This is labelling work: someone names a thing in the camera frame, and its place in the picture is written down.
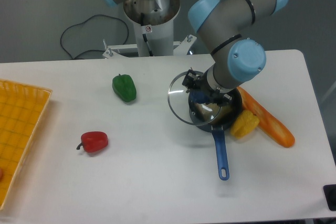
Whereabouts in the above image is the glass pot lid blue knob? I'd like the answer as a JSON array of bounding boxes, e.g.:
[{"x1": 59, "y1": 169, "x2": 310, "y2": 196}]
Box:
[{"x1": 167, "y1": 69, "x2": 222, "y2": 126}]

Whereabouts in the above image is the yellow bell pepper toy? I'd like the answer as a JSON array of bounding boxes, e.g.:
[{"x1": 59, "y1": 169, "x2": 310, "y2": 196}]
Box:
[{"x1": 230, "y1": 110, "x2": 260, "y2": 138}]

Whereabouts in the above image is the black cable on floor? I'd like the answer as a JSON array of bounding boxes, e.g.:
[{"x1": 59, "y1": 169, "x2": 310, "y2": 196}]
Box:
[{"x1": 60, "y1": 14, "x2": 130, "y2": 60}]

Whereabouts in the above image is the black device at table edge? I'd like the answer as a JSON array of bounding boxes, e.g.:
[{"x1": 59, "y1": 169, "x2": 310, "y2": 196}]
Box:
[{"x1": 323, "y1": 184, "x2": 336, "y2": 211}]

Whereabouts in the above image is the blue handled saucepan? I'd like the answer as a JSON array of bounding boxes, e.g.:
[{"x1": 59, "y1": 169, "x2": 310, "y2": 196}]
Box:
[{"x1": 196, "y1": 89, "x2": 243, "y2": 180}]

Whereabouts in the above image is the orange baguette toy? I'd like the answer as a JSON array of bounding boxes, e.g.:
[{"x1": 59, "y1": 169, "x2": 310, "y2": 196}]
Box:
[{"x1": 237, "y1": 87, "x2": 295, "y2": 148}]

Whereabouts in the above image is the red bell pepper toy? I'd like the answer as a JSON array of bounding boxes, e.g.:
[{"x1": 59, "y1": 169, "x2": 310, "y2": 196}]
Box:
[{"x1": 76, "y1": 131, "x2": 108, "y2": 153}]

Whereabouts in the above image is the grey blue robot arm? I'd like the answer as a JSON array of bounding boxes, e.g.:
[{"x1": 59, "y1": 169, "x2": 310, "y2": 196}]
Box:
[{"x1": 105, "y1": 0, "x2": 288, "y2": 104}]

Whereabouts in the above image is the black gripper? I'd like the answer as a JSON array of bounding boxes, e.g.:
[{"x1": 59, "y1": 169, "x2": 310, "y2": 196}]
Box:
[{"x1": 182, "y1": 69, "x2": 233, "y2": 106}]

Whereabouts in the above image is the green bell pepper toy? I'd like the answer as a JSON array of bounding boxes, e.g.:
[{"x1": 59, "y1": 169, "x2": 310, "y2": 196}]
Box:
[{"x1": 112, "y1": 74, "x2": 137, "y2": 103}]

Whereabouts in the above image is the bagged brown bread slice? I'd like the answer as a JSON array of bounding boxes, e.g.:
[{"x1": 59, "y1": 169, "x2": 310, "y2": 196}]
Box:
[{"x1": 194, "y1": 103, "x2": 234, "y2": 124}]

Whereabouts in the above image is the yellow plastic basket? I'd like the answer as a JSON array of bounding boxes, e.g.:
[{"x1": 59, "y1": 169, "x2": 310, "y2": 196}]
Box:
[{"x1": 1, "y1": 79, "x2": 53, "y2": 209}]

